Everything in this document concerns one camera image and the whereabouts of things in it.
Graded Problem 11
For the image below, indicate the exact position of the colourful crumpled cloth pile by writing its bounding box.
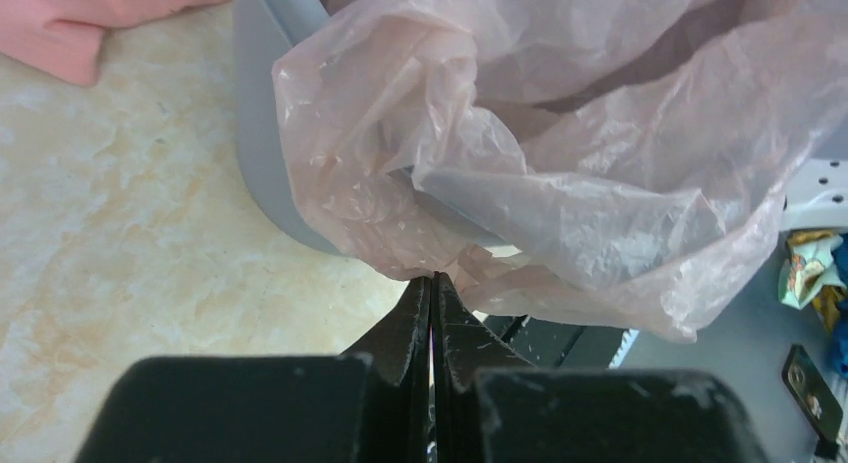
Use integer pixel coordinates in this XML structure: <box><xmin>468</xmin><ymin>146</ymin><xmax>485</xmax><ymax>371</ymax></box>
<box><xmin>778</xmin><ymin>229</ymin><xmax>847</xmax><ymax>378</ymax></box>

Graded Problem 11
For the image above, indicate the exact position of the translucent pink trash bag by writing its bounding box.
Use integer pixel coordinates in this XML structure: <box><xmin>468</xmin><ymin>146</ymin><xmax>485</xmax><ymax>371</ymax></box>
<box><xmin>273</xmin><ymin>0</ymin><xmax>847</xmax><ymax>341</ymax></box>

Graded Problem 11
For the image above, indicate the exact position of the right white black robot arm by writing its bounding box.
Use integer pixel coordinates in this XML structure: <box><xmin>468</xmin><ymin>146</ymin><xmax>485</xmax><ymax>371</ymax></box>
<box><xmin>780</xmin><ymin>159</ymin><xmax>847</xmax><ymax>233</ymax></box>

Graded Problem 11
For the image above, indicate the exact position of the pink cloth towel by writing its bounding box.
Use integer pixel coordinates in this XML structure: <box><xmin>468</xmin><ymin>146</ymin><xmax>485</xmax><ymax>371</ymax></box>
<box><xmin>1</xmin><ymin>0</ymin><xmax>228</xmax><ymax>87</ymax></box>

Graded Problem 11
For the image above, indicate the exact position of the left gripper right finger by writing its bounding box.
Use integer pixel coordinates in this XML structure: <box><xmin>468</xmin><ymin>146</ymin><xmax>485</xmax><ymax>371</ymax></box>
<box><xmin>431</xmin><ymin>273</ymin><xmax>767</xmax><ymax>462</ymax></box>

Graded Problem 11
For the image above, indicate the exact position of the black phone on floor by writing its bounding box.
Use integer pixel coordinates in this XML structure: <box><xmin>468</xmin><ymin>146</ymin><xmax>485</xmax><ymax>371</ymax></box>
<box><xmin>781</xmin><ymin>344</ymin><xmax>844</xmax><ymax>444</ymax></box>

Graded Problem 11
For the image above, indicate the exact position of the white toothed cable strip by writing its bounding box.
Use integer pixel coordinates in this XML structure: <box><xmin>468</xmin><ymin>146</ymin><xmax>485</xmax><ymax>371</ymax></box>
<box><xmin>608</xmin><ymin>329</ymin><xmax>640</xmax><ymax>369</ymax></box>

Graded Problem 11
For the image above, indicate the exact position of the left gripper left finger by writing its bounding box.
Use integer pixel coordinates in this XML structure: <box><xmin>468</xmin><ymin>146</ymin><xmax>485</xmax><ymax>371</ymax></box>
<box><xmin>77</xmin><ymin>278</ymin><xmax>432</xmax><ymax>462</ymax></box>

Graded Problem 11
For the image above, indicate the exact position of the grey plastic trash bin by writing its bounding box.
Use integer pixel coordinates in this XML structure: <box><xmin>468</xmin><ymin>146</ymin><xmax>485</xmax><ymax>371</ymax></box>
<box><xmin>231</xmin><ymin>0</ymin><xmax>525</xmax><ymax>257</ymax></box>

